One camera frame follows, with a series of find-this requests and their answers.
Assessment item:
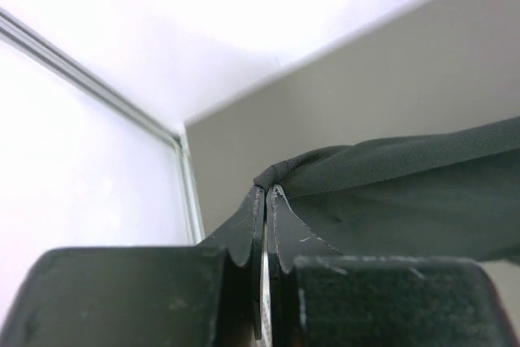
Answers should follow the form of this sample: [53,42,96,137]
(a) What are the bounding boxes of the black t shirt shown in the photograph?
[250,118,519,263]

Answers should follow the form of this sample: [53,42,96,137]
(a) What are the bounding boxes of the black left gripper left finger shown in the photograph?
[197,185,265,268]

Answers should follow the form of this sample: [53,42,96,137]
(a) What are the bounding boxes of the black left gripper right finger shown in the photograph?
[266,184,344,276]

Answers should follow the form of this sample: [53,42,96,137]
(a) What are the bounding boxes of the aluminium frame rail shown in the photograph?
[1,9,206,244]

